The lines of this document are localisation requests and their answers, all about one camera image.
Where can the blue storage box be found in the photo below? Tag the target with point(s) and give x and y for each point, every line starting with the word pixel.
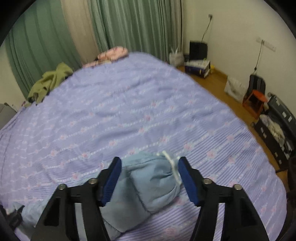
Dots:
pixel 200 68

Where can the beige sheer curtain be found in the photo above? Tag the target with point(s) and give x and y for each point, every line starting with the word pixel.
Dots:
pixel 79 22

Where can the green curtain panel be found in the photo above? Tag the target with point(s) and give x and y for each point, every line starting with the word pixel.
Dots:
pixel 38 41
pixel 153 27

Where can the white plastic bag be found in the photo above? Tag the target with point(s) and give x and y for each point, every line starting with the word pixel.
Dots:
pixel 176 58

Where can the light blue padded pants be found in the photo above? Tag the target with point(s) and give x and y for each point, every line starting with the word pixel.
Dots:
pixel 147 183

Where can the white paper bag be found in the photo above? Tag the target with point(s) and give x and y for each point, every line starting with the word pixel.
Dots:
pixel 235 89

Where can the green curtain left panel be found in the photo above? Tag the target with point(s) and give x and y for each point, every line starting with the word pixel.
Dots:
pixel 38 41

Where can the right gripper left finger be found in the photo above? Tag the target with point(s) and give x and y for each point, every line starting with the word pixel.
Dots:
pixel 58 220

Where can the green curtain right panel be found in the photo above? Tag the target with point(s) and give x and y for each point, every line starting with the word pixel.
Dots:
pixel 153 27

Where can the olive green garment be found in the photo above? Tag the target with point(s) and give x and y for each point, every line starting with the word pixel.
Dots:
pixel 49 81

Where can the black speaker box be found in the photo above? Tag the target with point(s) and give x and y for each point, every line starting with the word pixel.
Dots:
pixel 198 50

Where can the black open suitcase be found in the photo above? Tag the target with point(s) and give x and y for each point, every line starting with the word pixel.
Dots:
pixel 276 127

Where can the purple floral bed sheet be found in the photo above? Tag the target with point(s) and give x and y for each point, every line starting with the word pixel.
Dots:
pixel 136 104

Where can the grey padded headboard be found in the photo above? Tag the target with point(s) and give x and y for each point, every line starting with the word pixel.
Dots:
pixel 6 114

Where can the black backpack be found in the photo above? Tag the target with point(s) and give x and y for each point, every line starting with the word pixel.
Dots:
pixel 256 83

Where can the pink floral garment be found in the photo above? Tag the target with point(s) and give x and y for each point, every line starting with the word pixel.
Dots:
pixel 109 56

